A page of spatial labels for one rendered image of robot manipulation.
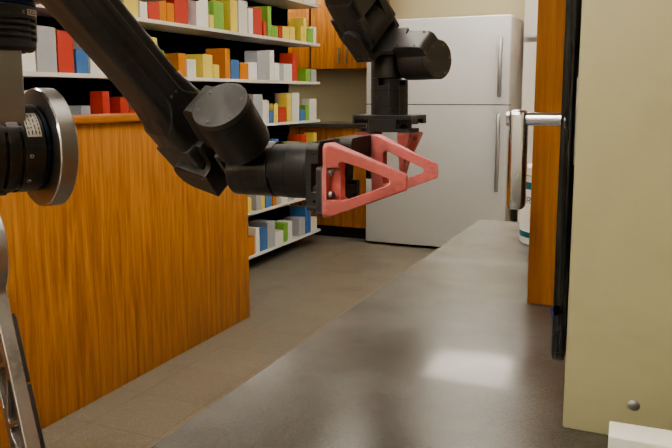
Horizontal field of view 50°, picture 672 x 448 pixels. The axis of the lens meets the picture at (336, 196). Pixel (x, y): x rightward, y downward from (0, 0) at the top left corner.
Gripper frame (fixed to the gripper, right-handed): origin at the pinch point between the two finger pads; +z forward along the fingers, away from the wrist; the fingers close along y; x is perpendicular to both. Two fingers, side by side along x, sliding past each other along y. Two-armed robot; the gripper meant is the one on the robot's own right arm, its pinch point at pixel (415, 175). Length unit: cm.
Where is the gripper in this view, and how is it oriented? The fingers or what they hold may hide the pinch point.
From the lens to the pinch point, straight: 69.8
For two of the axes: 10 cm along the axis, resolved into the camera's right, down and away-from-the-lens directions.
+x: 0.0, 9.9, 1.5
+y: 4.1, -1.4, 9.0
